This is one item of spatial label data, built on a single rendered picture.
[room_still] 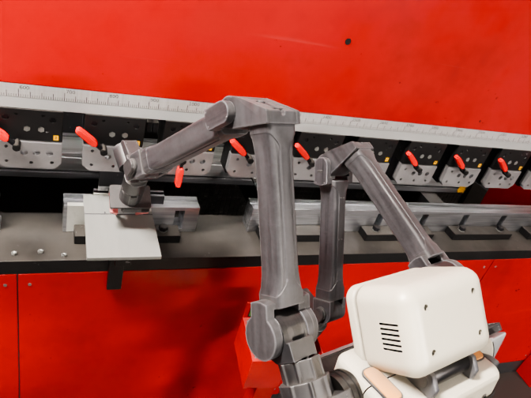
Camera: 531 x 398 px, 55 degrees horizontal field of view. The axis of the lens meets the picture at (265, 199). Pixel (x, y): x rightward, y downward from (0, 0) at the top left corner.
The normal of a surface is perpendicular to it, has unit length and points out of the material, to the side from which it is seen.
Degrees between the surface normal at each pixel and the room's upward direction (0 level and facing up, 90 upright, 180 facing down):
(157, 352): 90
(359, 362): 8
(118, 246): 0
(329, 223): 80
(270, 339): 84
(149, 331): 90
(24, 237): 0
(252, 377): 90
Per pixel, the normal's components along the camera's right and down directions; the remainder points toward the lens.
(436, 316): 0.55, -0.11
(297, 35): 0.30, 0.59
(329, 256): -0.67, 0.06
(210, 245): 0.25, -0.81
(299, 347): 0.61, -0.31
